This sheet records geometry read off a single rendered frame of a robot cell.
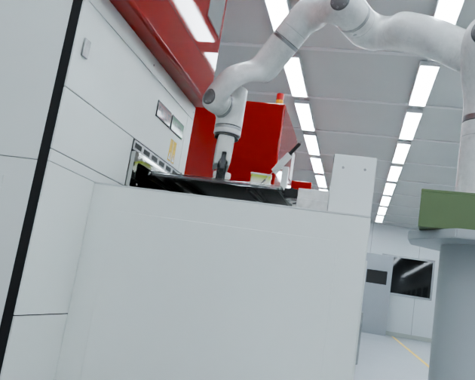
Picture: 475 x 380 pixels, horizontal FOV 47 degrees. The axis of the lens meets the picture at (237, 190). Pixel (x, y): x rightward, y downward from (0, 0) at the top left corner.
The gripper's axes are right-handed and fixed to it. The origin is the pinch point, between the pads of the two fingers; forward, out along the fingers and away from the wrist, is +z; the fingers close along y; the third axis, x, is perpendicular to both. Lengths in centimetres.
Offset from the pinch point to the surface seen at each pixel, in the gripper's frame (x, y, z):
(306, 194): 22.1, 26.7, 2.8
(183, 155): -13.0, -18.1, -11.4
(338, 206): 26, 47, 8
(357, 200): 29, 48, 6
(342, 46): 89, -271, -183
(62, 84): -35, 56, -5
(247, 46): 10, -302, -181
